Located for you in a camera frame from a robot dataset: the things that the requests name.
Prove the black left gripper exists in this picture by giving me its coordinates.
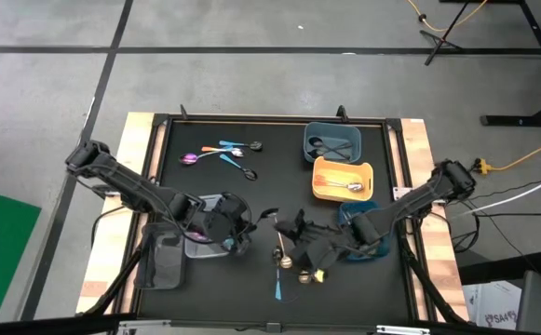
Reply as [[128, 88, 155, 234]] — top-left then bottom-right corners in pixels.
[[199, 193, 257, 256]]

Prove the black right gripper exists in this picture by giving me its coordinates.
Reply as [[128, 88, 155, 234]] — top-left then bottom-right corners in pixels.
[[273, 208, 353, 274]]

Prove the blue plastic bin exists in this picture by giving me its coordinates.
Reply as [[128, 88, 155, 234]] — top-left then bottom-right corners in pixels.
[[337, 200, 389, 261]]

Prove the yellow plastic bin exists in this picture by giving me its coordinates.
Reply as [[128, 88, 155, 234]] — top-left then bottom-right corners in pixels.
[[311, 155, 375, 204]]

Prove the clear plastic bin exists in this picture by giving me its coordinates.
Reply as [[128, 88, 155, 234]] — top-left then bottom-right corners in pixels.
[[183, 194, 235, 260]]

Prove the small spoons top left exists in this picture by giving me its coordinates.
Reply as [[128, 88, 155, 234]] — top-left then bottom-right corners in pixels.
[[219, 154, 259, 181]]

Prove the smoked dark plastic bin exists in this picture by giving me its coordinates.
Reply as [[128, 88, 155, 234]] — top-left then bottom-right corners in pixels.
[[135, 222, 188, 291]]

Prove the grey-blue plastic bin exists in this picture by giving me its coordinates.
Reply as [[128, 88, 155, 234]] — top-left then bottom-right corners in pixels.
[[303, 121, 362, 165]]

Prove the wooden table side board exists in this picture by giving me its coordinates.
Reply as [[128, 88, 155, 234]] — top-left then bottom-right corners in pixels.
[[399, 117, 470, 323], [74, 111, 156, 315]]

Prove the white cardboard box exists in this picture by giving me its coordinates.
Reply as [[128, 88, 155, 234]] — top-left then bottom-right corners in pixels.
[[461, 280, 523, 332]]

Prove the black tripod stand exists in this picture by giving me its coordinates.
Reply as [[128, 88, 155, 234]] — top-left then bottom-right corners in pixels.
[[418, 0, 471, 67]]

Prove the green floor mat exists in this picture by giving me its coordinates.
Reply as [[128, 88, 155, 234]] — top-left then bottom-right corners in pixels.
[[0, 185, 43, 326]]

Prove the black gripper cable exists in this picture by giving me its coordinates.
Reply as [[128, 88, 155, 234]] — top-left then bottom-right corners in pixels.
[[225, 191, 256, 238]]

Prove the black aluminium table frame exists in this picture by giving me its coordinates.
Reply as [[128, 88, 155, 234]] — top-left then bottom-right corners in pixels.
[[76, 104, 469, 335]]

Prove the white floor cable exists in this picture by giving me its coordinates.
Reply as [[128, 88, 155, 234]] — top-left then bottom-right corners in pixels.
[[455, 167, 541, 218]]

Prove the black floor cable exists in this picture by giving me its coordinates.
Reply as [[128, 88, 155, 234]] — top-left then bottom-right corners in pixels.
[[446, 176, 541, 255]]

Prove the yellow power cable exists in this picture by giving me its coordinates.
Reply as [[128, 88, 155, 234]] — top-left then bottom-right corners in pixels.
[[406, 0, 489, 34], [472, 133, 541, 177]]

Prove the black desk frame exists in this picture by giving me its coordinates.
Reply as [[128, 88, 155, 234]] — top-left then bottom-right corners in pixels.
[[479, 0, 541, 127]]

